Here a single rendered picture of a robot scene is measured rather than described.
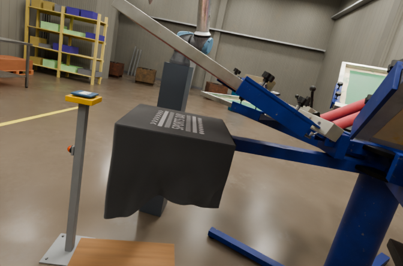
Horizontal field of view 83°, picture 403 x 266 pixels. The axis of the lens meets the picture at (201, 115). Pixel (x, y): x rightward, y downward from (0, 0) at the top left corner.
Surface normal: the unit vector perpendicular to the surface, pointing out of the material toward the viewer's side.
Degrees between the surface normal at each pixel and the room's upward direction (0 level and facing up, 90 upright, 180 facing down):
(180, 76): 90
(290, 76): 90
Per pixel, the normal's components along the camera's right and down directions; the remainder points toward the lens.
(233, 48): -0.14, 0.18
